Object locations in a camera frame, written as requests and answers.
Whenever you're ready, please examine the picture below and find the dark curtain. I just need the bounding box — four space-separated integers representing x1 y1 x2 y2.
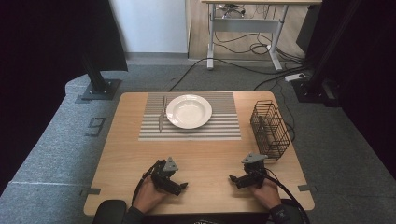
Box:
295 0 396 181
0 0 129 195

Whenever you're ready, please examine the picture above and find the white frame desk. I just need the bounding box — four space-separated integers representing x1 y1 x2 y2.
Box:
200 0 323 72

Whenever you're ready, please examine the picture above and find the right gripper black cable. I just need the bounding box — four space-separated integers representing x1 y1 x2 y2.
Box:
260 167 310 224

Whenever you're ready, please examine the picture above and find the person's right hand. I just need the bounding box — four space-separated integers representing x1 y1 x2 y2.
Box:
251 177 282 210

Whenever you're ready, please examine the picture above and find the tangle of black floor cables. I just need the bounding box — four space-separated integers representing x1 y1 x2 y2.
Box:
213 29 307 64

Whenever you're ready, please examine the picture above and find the metal table knife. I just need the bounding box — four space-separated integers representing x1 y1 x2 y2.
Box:
158 95 168 133

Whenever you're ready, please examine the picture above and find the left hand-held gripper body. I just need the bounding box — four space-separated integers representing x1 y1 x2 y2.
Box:
150 156 180 191

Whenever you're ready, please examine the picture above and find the black metal stand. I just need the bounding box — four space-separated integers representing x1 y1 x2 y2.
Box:
291 0 362 108

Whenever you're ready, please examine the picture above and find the grey striped placemat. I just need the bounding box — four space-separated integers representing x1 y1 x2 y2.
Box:
137 91 243 142

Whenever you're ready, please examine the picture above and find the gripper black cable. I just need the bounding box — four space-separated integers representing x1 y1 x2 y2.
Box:
131 161 161 207
260 167 310 224

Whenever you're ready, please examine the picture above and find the white ceramic plate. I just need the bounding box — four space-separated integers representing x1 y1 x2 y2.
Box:
165 93 214 131

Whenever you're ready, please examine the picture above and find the black wire basket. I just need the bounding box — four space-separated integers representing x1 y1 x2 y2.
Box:
249 99 291 161

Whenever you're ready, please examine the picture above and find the left black stand base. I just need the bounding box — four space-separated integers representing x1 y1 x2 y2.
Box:
74 52 122 105

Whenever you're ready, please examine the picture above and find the white power strip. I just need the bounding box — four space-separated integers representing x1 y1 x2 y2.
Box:
284 72 307 83

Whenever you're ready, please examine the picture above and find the person's left hand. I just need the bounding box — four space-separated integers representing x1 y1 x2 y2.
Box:
133 176 171 215

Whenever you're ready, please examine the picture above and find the long black floor cable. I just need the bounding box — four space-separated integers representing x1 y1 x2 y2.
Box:
168 57 312 92

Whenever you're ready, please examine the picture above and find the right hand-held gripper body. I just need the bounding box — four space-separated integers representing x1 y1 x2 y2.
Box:
241 151 269 189

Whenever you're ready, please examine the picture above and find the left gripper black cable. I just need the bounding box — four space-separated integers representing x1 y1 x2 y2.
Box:
131 161 161 207

